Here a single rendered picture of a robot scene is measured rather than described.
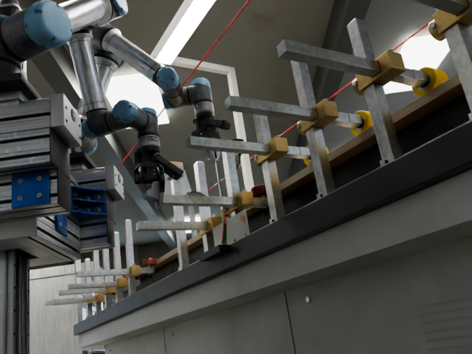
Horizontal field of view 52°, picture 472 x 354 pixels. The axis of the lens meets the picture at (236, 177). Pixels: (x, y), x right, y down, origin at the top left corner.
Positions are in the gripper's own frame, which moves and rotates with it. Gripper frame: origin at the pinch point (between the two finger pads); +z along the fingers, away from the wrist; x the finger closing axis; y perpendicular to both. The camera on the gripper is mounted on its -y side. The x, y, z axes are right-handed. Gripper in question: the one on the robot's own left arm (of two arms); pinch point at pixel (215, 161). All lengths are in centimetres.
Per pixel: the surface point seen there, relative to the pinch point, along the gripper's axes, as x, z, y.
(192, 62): -111, -142, 102
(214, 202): 4.5, 17.2, -0.6
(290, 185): -16.4, 13.5, -20.1
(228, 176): -6.7, 5.0, 0.2
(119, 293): -59, 24, 140
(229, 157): -7.4, -2.6, -0.9
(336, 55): 35, 6, -69
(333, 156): -7.8, 12.6, -43.2
